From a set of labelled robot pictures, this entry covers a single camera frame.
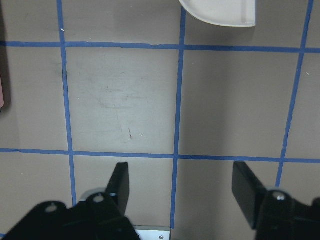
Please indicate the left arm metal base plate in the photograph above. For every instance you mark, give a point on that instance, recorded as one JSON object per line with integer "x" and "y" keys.
{"x": 153, "y": 232}

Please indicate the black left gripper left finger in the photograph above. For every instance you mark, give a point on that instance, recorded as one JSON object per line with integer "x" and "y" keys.
{"x": 118, "y": 187}

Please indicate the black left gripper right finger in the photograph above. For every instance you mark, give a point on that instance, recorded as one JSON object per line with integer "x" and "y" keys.
{"x": 248, "y": 191}

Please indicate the bin with black bag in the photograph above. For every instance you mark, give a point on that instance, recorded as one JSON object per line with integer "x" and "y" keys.
{"x": 2, "y": 99}

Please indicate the cream plastic dustpan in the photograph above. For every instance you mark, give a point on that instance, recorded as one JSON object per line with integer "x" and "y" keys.
{"x": 224, "y": 13}

